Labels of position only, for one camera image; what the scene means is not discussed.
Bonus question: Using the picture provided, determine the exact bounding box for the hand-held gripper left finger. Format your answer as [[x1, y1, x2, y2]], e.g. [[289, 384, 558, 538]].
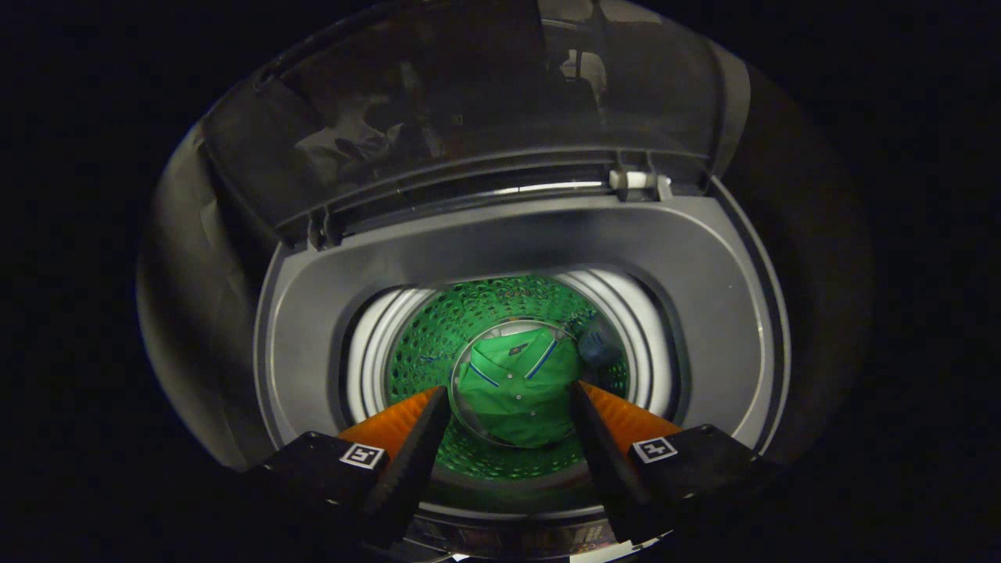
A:
[[250, 385, 453, 550]]

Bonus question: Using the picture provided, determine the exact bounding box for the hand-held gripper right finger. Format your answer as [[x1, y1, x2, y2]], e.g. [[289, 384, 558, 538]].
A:
[[568, 381, 784, 546]]

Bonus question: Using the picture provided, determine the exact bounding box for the dark glass washing machine lid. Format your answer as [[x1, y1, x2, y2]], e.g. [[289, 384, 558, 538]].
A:
[[199, 0, 752, 251]]

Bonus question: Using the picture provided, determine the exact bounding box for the green polo shirt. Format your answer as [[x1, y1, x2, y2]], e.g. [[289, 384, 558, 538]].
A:
[[454, 327, 583, 448]]

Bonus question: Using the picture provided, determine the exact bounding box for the black backdrop cloth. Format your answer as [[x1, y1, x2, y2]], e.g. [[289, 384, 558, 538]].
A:
[[137, 63, 875, 470]]

